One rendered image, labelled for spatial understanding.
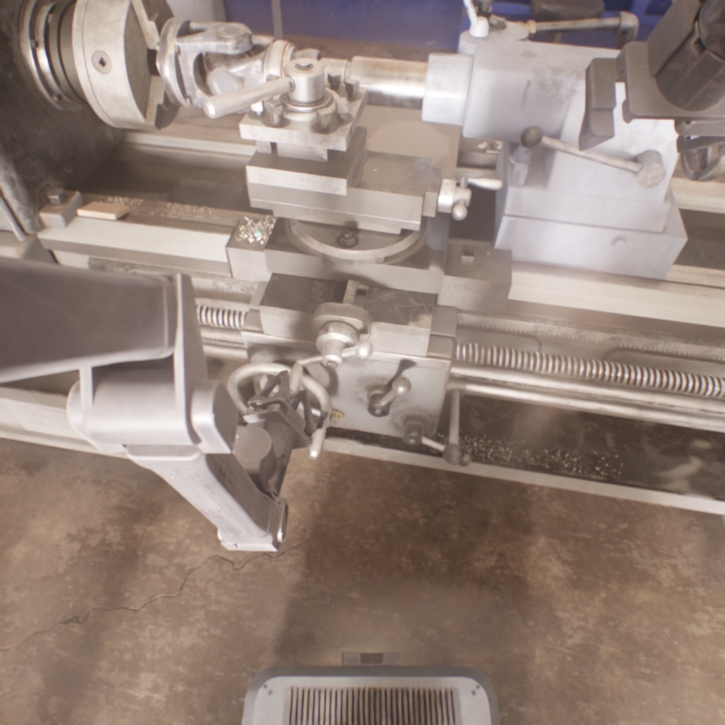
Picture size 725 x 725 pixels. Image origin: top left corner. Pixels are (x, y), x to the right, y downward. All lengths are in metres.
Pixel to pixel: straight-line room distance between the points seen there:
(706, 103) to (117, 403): 0.50
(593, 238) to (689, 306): 0.22
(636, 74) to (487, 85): 0.53
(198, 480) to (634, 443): 1.18
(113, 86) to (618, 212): 0.94
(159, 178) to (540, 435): 1.19
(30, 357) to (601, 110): 0.46
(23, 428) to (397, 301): 1.43
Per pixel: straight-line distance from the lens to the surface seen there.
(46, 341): 0.29
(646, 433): 1.54
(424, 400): 1.10
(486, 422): 1.41
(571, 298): 1.11
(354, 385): 1.09
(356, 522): 1.68
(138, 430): 0.43
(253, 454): 0.73
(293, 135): 0.89
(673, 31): 0.53
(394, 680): 1.31
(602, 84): 0.55
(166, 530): 1.76
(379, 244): 0.96
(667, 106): 0.54
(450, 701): 1.32
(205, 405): 0.41
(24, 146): 1.27
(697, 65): 0.51
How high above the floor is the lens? 1.56
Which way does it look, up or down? 51 degrees down
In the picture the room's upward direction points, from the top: 2 degrees clockwise
